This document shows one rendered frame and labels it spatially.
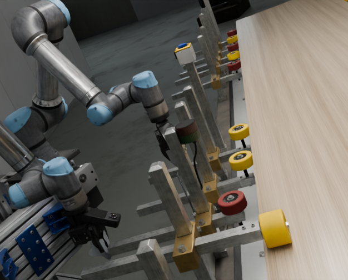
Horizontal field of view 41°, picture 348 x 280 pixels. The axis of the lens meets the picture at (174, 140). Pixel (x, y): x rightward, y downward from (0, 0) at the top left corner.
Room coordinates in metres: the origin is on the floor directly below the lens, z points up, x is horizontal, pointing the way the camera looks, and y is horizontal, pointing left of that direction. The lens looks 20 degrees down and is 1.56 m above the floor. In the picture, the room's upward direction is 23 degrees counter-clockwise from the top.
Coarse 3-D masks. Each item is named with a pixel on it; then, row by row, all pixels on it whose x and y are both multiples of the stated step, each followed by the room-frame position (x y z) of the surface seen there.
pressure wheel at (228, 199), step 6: (228, 192) 1.20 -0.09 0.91; (234, 192) 1.19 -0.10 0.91; (240, 192) 1.17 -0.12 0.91; (222, 198) 1.18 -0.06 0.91; (228, 198) 1.16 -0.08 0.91; (234, 198) 1.16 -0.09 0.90; (240, 198) 1.14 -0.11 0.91; (222, 204) 1.15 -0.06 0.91; (228, 204) 1.14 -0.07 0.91; (234, 204) 1.13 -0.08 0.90; (240, 204) 1.13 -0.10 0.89; (246, 204) 1.15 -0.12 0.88; (222, 210) 1.15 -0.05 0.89; (228, 210) 1.13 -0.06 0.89; (234, 210) 1.13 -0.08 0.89; (240, 210) 1.13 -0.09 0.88
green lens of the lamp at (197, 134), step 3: (198, 129) 1.21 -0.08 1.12; (195, 132) 1.19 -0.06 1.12; (198, 132) 1.20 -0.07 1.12; (189, 135) 1.19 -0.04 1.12; (192, 135) 1.19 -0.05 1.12; (195, 135) 1.19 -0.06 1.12; (198, 135) 1.20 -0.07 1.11; (180, 138) 1.21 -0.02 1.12; (183, 138) 1.20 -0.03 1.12; (186, 138) 1.19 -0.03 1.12; (189, 138) 1.19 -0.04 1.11; (192, 138) 1.19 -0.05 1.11; (195, 138) 1.19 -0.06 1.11; (183, 141) 1.20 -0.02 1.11; (186, 141) 1.19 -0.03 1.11; (189, 141) 1.19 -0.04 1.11; (192, 141) 1.19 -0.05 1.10
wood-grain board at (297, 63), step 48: (336, 0) 3.13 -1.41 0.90; (240, 48) 2.91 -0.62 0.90; (288, 48) 2.45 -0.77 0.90; (336, 48) 2.11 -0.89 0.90; (288, 96) 1.76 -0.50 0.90; (336, 96) 1.57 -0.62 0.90; (288, 144) 1.35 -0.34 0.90; (336, 144) 1.22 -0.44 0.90; (288, 192) 1.08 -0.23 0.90; (336, 192) 0.99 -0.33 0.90; (336, 240) 0.83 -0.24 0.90
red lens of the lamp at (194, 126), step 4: (192, 124) 1.19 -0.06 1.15; (196, 124) 1.21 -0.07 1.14; (176, 128) 1.21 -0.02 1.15; (184, 128) 1.19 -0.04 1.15; (188, 128) 1.19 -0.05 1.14; (192, 128) 1.19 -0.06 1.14; (196, 128) 1.20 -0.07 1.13; (180, 132) 1.20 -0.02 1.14; (184, 132) 1.19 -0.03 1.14; (188, 132) 1.19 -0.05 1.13; (192, 132) 1.19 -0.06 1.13
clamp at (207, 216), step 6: (210, 204) 1.24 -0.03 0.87; (210, 210) 1.21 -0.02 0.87; (216, 210) 1.25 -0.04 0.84; (198, 216) 1.20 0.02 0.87; (204, 216) 1.19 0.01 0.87; (210, 216) 1.18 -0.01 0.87; (198, 222) 1.17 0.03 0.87; (210, 222) 1.15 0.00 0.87; (204, 228) 1.14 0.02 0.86; (210, 228) 1.14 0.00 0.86; (204, 234) 1.14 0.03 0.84
